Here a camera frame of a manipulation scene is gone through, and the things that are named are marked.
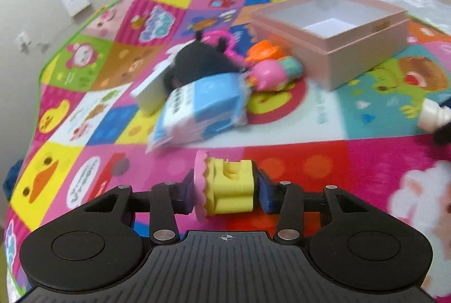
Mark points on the white wall socket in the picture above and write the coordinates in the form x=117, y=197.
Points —
x=22, y=41

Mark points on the blue white tissue pack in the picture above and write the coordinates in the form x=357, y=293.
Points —
x=200, y=110

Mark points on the colourful cartoon play mat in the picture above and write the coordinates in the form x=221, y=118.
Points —
x=238, y=151

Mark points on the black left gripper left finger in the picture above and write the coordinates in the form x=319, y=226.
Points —
x=102, y=242

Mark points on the blue object beside bed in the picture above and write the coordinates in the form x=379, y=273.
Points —
x=9, y=183

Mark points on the yellow pink toy block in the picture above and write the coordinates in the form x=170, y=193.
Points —
x=222, y=186

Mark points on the white bottle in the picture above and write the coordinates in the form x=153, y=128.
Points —
x=433, y=116

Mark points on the pink doll toy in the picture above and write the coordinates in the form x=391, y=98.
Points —
x=273, y=75

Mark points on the black plush toy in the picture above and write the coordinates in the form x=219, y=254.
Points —
x=198, y=60

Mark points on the white charger box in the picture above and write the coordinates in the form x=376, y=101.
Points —
x=152, y=93

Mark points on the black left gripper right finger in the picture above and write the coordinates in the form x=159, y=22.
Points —
x=348, y=241

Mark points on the orange plastic toy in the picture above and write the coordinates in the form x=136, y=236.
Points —
x=261, y=51

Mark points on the pink cardboard box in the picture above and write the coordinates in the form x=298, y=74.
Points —
x=335, y=40

